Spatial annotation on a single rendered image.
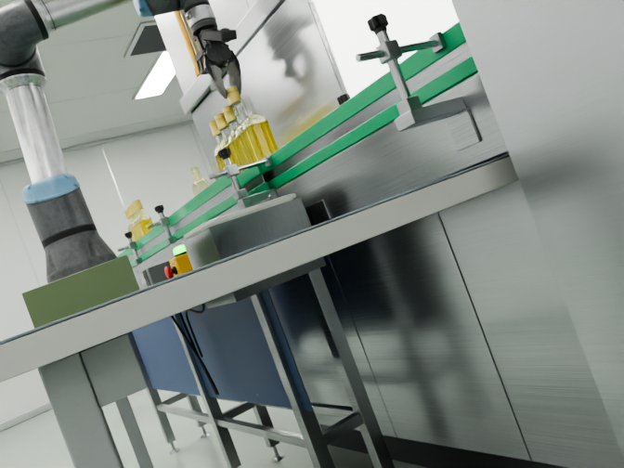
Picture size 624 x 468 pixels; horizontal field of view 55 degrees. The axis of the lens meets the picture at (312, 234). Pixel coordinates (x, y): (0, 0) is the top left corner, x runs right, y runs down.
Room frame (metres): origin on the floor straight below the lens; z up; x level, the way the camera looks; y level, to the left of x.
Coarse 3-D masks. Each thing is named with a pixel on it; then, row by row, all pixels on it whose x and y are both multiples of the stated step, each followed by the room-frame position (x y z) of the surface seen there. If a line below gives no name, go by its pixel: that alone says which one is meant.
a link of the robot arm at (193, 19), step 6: (198, 6) 1.61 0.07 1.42; (204, 6) 1.62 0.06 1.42; (210, 6) 1.64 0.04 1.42; (192, 12) 1.61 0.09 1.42; (198, 12) 1.61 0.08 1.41; (204, 12) 1.62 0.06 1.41; (210, 12) 1.63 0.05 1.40; (186, 18) 1.62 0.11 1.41; (192, 18) 1.62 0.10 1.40; (198, 18) 1.61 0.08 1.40; (204, 18) 1.61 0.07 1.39; (210, 18) 1.62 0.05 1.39; (192, 24) 1.62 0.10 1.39
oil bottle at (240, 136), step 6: (240, 126) 1.60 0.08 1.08; (240, 132) 1.60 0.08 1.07; (240, 138) 1.61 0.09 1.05; (240, 144) 1.62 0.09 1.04; (246, 144) 1.60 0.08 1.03; (240, 150) 1.63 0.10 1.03; (246, 150) 1.61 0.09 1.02; (246, 156) 1.62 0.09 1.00; (252, 156) 1.60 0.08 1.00; (246, 162) 1.63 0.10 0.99
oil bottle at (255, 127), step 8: (248, 120) 1.55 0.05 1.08; (256, 120) 1.55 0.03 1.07; (264, 120) 1.56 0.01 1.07; (248, 128) 1.56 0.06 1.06; (256, 128) 1.55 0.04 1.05; (264, 128) 1.56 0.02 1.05; (248, 136) 1.57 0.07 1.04; (256, 136) 1.54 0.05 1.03; (264, 136) 1.55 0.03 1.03; (272, 136) 1.57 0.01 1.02; (248, 144) 1.58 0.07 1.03; (256, 144) 1.55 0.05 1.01; (264, 144) 1.55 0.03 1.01; (272, 144) 1.56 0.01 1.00; (256, 152) 1.56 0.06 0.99; (264, 152) 1.55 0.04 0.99; (272, 152) 1.56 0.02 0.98; (256, 160) 1.57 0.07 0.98
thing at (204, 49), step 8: (200, 24) 1.61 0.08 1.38; (208, 24) 1.62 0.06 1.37; (216, 24) 1.64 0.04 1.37; (192, 32) 1.64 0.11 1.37; (200, 32) 1.65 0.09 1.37; (200, 40) 1.66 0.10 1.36; (208, 40) 1.64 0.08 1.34; (200, 48) 1.67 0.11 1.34; (208, 48) 1.61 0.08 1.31; (216, 48) 1.62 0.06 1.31; (224, 48) 1.63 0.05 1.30; (200, 56) 1.64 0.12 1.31; (208, 56) 1.61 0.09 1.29; (216, 56) 1.62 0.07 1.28; (224, 56) 1.63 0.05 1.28; (200, 64) 1.67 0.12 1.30; (216, 64) 1.62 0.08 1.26; (224, 64) 1.66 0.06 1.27
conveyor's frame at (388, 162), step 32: (448, 96) 0.94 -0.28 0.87; (480, 96) 0.89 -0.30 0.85; (384, 128) 1.09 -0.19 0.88; (416, 128) 1.02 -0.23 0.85; (448, 128) 0.96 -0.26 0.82; (480, 128) 0.91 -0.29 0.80; (352, 160) 1.19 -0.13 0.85; (384, 160) 1.11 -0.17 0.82; (416, 160) 1.04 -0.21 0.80; (448, 160) 0.98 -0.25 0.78; (480, 160) 0.93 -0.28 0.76; (288, 192) 1.43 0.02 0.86; (320, 192) 1.32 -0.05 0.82; (352, 192) 1.22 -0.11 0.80; (384, 192) 1.14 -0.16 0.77; (160, 256) 2.09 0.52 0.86
